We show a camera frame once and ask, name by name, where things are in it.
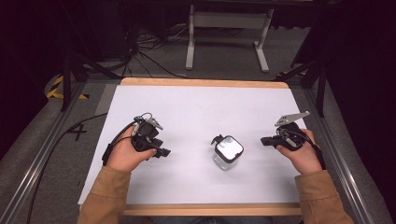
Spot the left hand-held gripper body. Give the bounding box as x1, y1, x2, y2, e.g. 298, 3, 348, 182
131, 113, 164, 153

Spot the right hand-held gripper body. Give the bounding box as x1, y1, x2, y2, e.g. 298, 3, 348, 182
271, 110, 311, 152

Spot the clear jar with black lid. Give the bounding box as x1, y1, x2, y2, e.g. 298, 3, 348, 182
210, 133, 245, 172

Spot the person's right hand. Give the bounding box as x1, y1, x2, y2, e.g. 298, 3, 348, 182
276, 128, 323, 175

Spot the person's left hand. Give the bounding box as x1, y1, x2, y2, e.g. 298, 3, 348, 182
106, 125, 158, 174

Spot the white table mat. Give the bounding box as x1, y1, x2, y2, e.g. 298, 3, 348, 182
78, 85, 307, 206

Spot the black tripod stand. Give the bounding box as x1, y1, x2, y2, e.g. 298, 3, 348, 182
59, 0, 123, 112
274, 12, 331, 119

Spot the yellow black hazard tape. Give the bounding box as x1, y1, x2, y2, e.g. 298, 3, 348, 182
46, 76, 90, 101

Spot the white metal stand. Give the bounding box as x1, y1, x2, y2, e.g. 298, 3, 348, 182
185, 4, 275, 74

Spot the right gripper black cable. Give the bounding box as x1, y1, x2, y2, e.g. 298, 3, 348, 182
281, 127, 327, 171

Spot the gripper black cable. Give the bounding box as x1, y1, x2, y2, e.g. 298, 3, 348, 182
281, 127, 327, 171
26, 112, 154, 224

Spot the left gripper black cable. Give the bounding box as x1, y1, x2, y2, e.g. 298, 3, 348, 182
26, 112, 154, 224

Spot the bundle of floor cables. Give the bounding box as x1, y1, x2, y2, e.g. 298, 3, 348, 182
106, 21, 191, 79

